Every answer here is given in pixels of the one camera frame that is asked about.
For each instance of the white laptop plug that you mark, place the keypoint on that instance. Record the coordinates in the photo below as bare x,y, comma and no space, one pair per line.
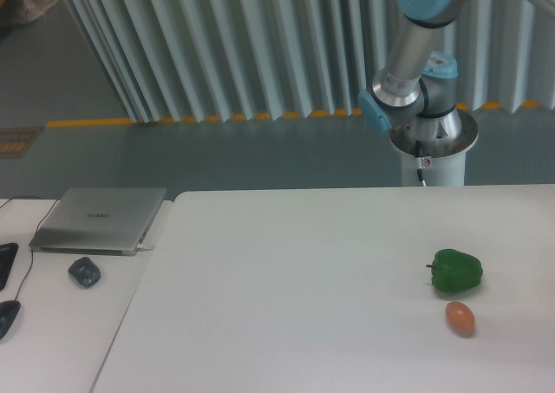
144,248

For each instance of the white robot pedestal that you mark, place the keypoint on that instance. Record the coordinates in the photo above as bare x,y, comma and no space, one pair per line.
433,151

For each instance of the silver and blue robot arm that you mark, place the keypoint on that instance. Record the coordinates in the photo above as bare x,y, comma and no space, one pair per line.
398,91

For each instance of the dark grey small device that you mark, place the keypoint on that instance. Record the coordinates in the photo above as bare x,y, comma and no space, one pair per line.
85,272

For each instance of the black keyboard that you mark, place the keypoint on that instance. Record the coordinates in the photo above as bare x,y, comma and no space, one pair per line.
8,254

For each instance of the brown egg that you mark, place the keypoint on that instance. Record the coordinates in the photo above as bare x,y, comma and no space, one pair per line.
460,318

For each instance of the silver closed laptop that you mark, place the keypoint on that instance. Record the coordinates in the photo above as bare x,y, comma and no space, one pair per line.
99,220

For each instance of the green bell pepper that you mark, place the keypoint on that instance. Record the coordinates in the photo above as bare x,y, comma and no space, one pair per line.
453,271

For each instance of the white folding screen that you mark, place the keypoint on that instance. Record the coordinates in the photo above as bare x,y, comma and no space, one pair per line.
225,58

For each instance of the black computer mouse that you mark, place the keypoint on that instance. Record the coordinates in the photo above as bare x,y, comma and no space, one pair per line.
9,310

